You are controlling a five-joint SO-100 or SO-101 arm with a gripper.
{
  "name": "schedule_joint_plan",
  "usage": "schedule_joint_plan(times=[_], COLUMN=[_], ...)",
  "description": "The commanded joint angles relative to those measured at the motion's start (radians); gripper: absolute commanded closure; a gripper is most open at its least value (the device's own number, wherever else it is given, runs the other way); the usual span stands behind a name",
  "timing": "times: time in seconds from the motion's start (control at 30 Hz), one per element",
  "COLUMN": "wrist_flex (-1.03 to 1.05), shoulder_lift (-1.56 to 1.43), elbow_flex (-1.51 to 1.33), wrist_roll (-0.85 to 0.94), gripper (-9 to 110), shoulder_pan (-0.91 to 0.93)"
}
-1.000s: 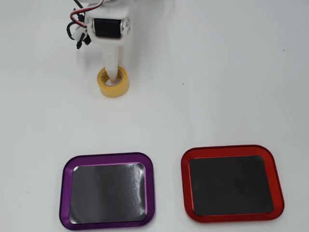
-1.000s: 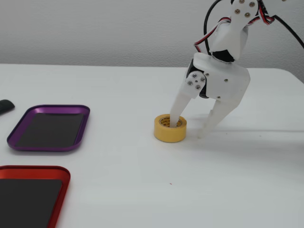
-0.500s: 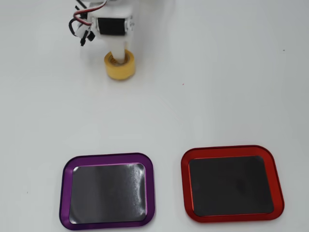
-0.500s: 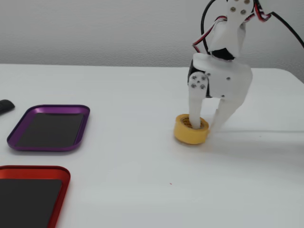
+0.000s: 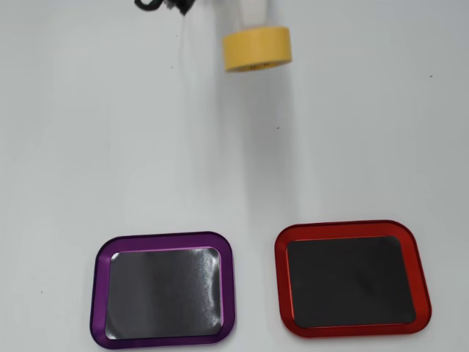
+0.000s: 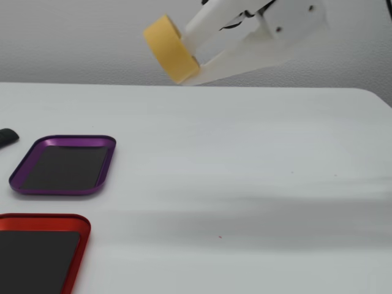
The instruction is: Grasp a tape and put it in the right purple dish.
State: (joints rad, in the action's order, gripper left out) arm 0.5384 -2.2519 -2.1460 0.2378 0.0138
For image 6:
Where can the purple metal tray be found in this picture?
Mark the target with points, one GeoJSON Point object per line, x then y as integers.
{"type": "Point", "coordinates": [67, 171]}

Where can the yellow masking tape roll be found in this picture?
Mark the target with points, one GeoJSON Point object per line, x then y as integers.
{"type": "Point", "coordinates": [168, 46]}

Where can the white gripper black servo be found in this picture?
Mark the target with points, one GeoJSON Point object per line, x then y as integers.
{"type": "Point", "coordinates": [266, 46]}

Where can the black rounded object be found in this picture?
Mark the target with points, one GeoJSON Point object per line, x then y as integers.
{"type": "Point", "coordinates": [7, 136]}

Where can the red metal tray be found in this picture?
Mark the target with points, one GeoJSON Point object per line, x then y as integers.
{"type": "Point", "coordinates": [36, 260]}

